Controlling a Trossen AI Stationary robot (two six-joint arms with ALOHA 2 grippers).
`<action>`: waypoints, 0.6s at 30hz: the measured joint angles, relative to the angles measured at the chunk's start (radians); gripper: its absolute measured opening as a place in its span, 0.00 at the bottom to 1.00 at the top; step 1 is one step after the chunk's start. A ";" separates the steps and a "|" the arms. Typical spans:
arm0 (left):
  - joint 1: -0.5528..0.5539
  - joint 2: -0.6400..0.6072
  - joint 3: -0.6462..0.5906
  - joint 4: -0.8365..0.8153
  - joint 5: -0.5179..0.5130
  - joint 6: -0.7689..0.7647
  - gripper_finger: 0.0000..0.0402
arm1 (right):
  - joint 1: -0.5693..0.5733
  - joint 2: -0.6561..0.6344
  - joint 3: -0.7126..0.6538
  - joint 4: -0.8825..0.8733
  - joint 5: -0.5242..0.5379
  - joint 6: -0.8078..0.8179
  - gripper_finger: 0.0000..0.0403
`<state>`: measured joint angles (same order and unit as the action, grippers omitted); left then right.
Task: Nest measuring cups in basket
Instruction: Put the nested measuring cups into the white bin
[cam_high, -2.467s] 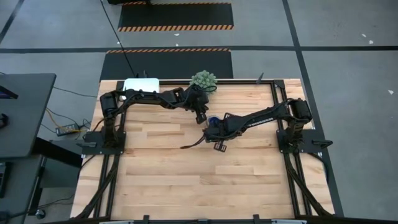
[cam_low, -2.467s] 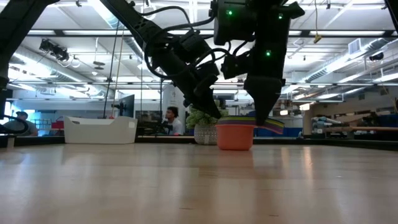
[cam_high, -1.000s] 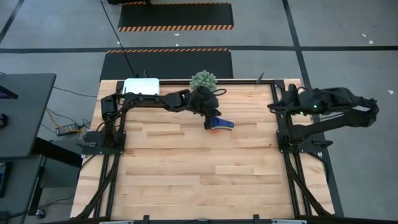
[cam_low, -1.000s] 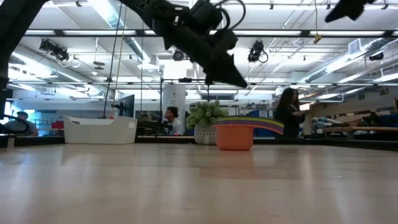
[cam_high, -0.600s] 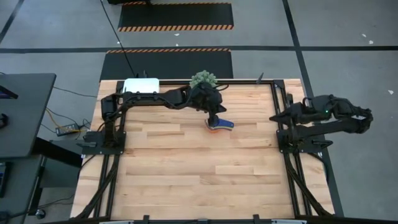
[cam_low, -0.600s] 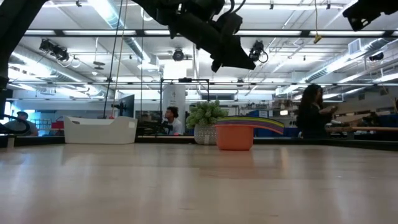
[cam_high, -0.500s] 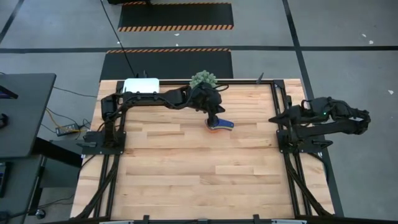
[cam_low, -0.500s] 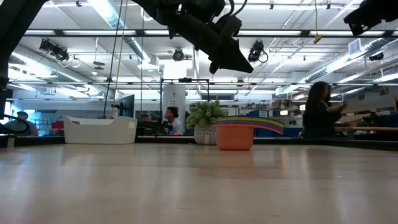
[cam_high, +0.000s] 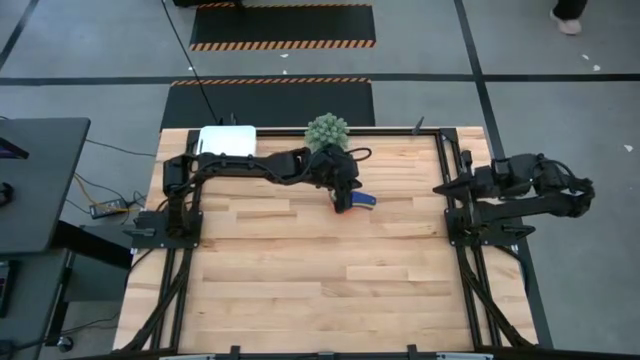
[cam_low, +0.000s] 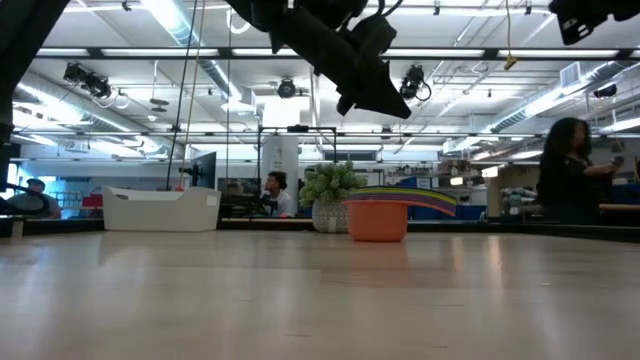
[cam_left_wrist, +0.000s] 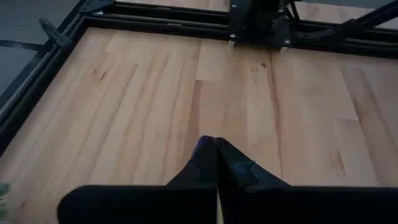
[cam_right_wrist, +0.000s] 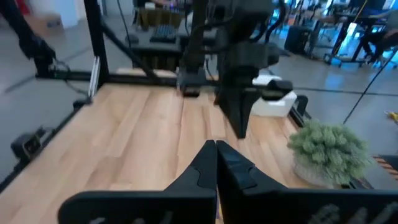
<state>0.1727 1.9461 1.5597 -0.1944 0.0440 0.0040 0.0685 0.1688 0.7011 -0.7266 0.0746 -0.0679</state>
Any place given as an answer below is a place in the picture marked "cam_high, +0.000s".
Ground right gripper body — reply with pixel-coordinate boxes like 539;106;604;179
467;159;509;199

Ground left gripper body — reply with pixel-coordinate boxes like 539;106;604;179
309;144;362;194

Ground purple-blue measuring cup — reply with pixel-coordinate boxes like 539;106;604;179
351;191;378;211

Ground white plastic basket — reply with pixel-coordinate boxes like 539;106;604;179
197;124;258;158

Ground green succulent in white pot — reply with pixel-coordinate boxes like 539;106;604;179
303;112;351;154

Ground black hazard-striped floor mat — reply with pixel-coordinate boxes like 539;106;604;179
160;77;376;132
188;2;377;52

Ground person's foot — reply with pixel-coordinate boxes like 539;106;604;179
549;0;589;37

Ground black power adapter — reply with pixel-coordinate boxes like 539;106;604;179
89;198;127;220

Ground black desk base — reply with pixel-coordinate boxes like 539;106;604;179
44;219;135;347

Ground grey desk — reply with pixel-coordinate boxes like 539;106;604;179
0;117;92;256

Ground dark laptop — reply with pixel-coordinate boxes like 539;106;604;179
0;137;30;161

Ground black floor cable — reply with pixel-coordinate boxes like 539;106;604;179
160;0;221;126

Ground yellow floor cable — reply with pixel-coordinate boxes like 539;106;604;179
72;173;114;212

